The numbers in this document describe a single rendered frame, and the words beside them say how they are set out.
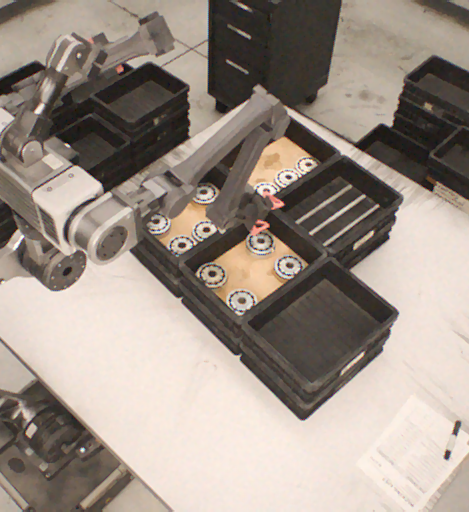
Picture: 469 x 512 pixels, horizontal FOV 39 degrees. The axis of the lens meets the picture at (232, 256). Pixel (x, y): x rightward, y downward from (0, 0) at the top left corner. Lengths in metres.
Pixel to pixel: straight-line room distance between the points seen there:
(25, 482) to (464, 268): 1.76
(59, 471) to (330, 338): 1.10
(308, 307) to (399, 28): 3.25
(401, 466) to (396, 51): 3.32
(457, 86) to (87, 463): 2.60
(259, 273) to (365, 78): 2.53
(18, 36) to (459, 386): 3.71
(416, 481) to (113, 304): 1.12
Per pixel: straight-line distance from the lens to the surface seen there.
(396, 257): 2.51
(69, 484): 2.53
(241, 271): 2.21
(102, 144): 3.34
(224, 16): 3.68
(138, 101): 3.40
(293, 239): 2.24
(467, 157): 3.34
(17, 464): 2.60
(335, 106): 4.24
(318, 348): 2.07
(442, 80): 3.78
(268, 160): 2.58
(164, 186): 1.57
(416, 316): 2.37
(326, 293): 2.19
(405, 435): 2.14
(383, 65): 4.67
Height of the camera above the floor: 2.58
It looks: 51 degrees down
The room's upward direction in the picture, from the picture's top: 3 degrees clockwise
